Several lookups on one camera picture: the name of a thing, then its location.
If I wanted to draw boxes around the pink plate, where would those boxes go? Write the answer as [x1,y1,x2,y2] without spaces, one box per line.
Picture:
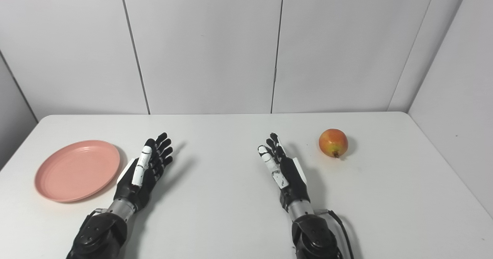
[34,140,121,203]

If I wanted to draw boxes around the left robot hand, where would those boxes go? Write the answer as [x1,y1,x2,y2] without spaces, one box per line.
[113,132,174,213]

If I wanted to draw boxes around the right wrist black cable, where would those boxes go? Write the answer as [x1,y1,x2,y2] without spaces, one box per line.
[316,209,355,259]

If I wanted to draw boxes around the red yellow apple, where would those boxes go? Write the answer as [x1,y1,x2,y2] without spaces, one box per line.
[319,129,349,158]

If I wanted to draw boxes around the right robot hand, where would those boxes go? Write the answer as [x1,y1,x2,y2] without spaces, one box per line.
[258,133,311,213]

